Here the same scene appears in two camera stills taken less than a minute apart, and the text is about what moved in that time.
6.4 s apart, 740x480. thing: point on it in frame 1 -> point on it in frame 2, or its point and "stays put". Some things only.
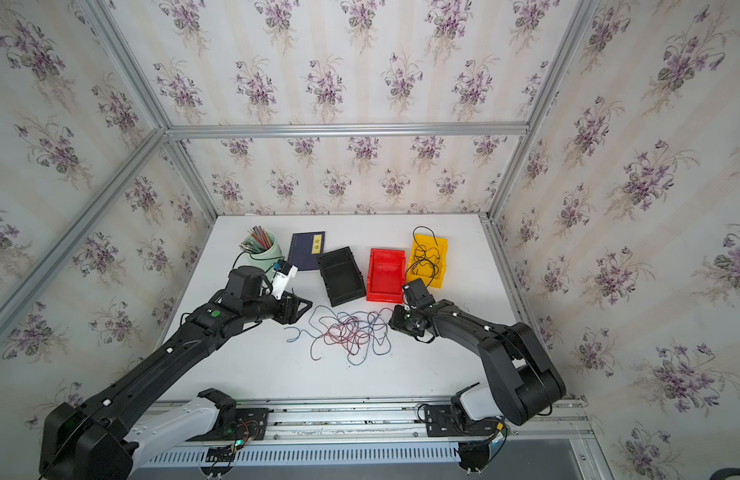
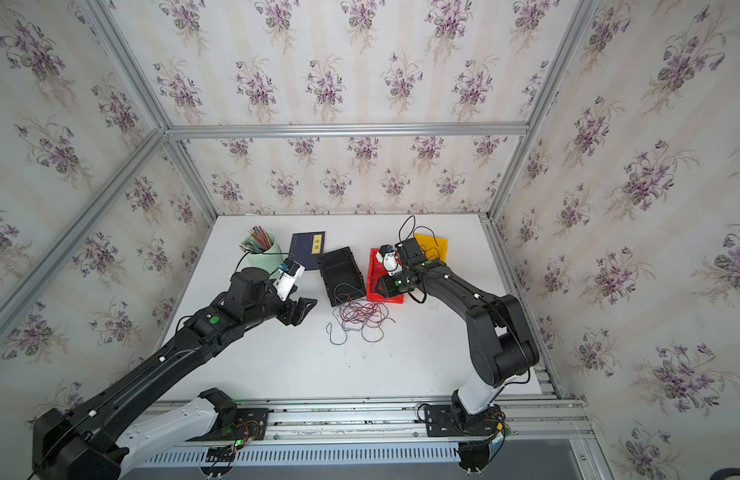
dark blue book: [304, 249] stays put
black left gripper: [292, 316] stays put
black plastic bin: [343, 280] stays put
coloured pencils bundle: [258, 240] stays put
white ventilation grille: [198, 455] stays put
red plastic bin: [386, 276] stays put
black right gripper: [394, 322] -> [385, 289]
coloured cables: [351, 333] -> [355, 312]
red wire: [350, 333] -> [371, 312]
